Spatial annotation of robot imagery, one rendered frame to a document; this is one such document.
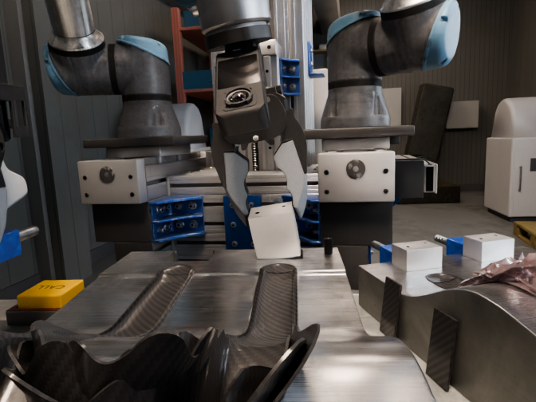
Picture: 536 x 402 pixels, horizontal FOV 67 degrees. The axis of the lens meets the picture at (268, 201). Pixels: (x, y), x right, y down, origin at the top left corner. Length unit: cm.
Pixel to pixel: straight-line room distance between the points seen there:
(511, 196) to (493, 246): 452
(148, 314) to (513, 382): 29
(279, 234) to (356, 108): 47
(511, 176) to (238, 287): 479
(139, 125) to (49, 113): 229
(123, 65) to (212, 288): 71
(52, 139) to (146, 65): 229
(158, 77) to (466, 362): 85
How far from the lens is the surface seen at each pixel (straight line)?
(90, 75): 103
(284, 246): 46
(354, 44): 89
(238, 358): 22
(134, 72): 102
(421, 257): 55
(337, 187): 75
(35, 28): 333
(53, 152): 326
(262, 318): 35
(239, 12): 43
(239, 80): 39
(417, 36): 84
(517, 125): 519
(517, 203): 515
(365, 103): 88
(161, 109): 101
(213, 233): 95
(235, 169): 45
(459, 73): 758
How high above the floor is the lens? 103
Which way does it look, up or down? 9 degrees down
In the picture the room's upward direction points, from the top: 2 degrees counter-clockwise
